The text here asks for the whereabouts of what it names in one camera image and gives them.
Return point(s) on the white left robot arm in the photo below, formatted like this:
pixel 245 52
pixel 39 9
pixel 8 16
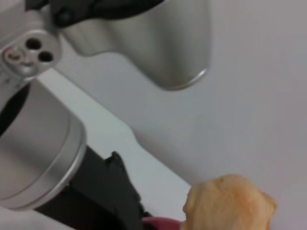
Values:
pixel 10 112

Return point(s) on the pink plastic bowl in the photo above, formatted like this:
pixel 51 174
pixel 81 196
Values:
pixel 163 224

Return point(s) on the silver left camera bracket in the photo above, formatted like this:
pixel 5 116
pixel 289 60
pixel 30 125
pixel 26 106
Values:
pixel 28 52

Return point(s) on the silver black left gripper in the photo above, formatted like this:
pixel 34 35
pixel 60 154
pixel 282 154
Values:
pixel 40 153

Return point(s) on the orange ridged bread loaf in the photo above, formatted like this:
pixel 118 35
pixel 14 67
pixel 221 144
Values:
pixel 227 206

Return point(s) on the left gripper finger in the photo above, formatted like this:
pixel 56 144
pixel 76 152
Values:
pixel 127 191

